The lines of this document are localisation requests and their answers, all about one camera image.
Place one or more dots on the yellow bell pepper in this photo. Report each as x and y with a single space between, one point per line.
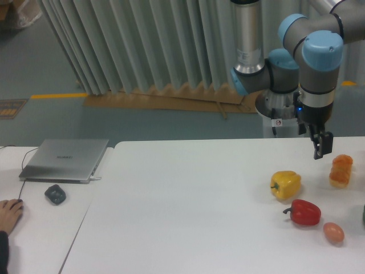
285 184

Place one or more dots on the grey pleated curtain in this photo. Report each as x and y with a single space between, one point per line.
114 45

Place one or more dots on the black computer mouse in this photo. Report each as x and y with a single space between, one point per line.
19 205

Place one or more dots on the black small controller device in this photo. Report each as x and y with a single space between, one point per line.
55 194

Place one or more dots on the person's hand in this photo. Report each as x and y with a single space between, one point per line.
9 215

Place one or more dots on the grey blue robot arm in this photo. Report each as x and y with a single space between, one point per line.
305 69

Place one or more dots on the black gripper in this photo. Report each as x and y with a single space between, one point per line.
314 119

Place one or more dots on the silver closed laptop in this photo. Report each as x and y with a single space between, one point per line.
65 160

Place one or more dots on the brown egg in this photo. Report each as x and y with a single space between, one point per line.
333 232

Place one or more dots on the red bell pepper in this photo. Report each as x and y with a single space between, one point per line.
303 212

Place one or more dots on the orange bread loaf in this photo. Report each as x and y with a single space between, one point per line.
340 173

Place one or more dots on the dark sleeve forearm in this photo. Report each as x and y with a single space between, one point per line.
4 252

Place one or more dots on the brown cardboard sheet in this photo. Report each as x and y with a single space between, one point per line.
224 100

